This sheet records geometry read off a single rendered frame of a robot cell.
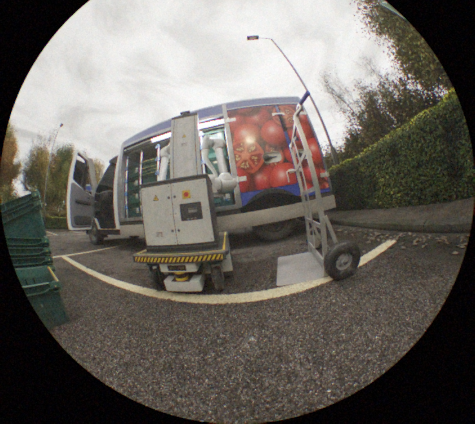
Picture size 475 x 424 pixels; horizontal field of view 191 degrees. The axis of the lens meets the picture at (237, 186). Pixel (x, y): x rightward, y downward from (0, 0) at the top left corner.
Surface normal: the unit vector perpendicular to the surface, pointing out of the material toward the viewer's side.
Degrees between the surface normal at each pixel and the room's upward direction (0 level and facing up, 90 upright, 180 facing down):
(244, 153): 90
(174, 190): 90
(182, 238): 90
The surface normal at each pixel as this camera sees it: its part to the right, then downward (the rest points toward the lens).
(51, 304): 0.99, -0.11
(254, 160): -0.07, -0.16
